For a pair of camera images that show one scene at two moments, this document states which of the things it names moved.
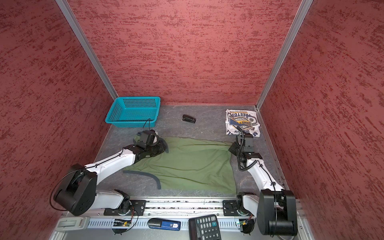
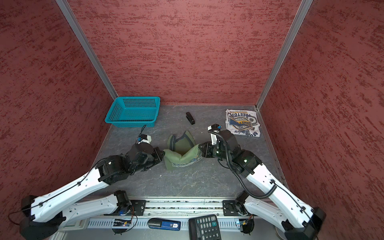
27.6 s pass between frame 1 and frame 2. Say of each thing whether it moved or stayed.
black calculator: stayed
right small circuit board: stayed
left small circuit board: stayed
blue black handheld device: stayed
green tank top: moved
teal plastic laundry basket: stayed
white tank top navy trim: stayed
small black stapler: moved
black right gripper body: moved
